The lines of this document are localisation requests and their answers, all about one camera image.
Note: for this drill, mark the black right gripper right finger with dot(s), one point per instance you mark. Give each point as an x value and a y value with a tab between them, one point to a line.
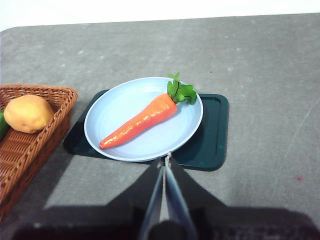
186	192

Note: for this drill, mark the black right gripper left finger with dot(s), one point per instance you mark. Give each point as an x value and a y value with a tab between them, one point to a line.
142	192

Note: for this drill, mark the orange carrot with green leaves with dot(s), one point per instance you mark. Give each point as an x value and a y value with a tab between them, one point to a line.
147	117

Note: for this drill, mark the light blue round plate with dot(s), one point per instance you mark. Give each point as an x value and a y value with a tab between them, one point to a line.
125	105

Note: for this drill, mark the dark green cutting board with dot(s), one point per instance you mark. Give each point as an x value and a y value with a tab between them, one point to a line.
212	135

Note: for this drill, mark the brown wicker basket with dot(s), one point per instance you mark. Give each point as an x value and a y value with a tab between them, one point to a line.
22	160

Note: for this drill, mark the yellow-brown potato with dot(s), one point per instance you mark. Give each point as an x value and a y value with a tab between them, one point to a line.
27	113

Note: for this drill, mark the green vegetable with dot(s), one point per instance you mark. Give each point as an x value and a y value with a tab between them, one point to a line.
2	125

